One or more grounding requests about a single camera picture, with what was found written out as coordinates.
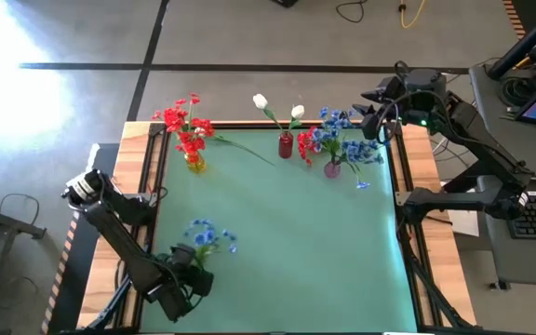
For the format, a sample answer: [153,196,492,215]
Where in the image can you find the black panel with striped edge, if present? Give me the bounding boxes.
[39,142,120,335]

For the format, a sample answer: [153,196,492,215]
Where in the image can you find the white artificial tulip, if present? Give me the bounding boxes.
[252,93,288,136]
[194,126,276,168]
[288,104,306,136]

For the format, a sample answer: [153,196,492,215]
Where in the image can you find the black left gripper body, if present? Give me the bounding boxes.
[174,265,215,299]

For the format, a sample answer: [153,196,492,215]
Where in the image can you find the white paper sheet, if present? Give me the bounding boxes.
[447,208,481,238]

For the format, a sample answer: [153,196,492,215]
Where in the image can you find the red glass vase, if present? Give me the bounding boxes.
[277,130,295,160]

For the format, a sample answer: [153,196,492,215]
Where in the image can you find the black floor cable loop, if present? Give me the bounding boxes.
[335,0,367,24]

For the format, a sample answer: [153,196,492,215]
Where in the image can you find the red artificial flower bunch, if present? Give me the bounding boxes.
[151,91,203,136]
[296,126,325,168]
[174,116,217,165]

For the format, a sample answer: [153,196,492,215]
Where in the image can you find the green table mat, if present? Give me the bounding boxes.
[140,126,419,334]

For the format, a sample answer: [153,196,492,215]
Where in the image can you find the yellow floor cable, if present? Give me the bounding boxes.
[398,0,430,30]

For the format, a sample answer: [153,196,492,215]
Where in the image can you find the black aluminium table frame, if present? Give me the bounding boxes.
[76,119,481,335]

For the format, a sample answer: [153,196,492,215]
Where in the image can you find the gray metal stand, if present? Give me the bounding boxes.
[0,185,48,335]

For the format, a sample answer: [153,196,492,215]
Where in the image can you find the purple glass vase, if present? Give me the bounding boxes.
[323,160,342,181]

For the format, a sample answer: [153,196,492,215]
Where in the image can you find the coiled black cables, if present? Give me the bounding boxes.
[500,74,536,109]

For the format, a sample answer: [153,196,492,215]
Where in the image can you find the yellow glass vase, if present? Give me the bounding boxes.
[183,151,208,175]

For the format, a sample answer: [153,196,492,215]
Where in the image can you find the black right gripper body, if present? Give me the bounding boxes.
[383,68,449,129]

